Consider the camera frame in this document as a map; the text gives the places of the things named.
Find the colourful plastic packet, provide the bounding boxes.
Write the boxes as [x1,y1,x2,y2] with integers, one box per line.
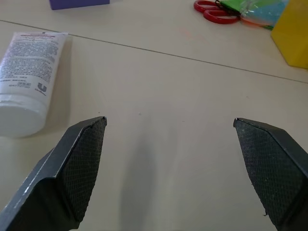
[218,0,291,31]

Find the yellow box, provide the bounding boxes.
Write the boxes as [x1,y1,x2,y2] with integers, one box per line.
[270,0,308,67]

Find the red handled scissors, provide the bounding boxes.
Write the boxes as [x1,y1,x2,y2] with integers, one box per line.
[193,0,241,25]

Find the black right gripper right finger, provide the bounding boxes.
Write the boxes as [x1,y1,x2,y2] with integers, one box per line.
[232,117,308,231]

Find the white cosmetic tube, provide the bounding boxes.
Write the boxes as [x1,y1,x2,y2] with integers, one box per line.
[0,31,73,139]

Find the purple box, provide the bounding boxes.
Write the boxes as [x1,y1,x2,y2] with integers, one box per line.
[49,0,111,11]

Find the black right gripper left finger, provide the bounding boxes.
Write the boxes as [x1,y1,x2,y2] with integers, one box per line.
[0,116,108,231]

